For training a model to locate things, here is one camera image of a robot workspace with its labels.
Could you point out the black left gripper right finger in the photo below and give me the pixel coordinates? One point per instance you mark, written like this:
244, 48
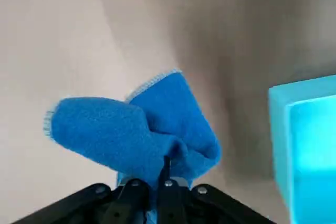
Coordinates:
210, 205

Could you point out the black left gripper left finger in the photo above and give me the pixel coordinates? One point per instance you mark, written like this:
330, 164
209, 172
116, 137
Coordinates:
86, 205

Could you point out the blue square rag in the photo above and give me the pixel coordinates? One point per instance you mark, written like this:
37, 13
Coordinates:
118, 129

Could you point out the cyan plastic box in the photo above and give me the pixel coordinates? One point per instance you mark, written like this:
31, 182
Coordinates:
309, 142

